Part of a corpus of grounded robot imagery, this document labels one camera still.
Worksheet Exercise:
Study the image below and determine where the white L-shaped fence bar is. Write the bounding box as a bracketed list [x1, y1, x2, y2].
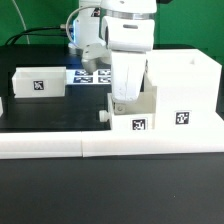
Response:
[81, 111, 224, 158]

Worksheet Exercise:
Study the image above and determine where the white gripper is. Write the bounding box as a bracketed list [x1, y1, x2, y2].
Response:
[111, 51, 146, 114]

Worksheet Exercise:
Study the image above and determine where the white sheet with markers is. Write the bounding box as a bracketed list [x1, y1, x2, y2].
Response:
[66, 69, 111, 85]

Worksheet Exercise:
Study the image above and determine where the white front drawer tray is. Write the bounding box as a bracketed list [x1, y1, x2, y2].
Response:
[98, 90, 158, 132]

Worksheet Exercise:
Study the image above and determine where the black cable bundle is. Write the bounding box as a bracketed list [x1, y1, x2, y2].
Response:
[4, 23, 75, 46]

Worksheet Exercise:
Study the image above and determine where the white drawer cabinet box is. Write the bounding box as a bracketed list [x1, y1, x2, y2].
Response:
[145, 49, 224, 130]

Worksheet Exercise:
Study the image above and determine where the thin white cable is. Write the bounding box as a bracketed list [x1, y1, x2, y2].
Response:
[11, 0, 31, 45]

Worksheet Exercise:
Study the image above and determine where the white drawer tray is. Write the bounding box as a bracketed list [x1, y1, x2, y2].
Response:
[98, 90, 158, 132]
[12, 67, 66, 98]

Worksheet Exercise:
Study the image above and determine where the white rear drawer tray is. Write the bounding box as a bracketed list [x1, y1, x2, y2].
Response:
[12, 67, 66, 98]

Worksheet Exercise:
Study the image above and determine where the white front fence bar left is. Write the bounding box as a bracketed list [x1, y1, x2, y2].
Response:
[0, 132, 83, 159]

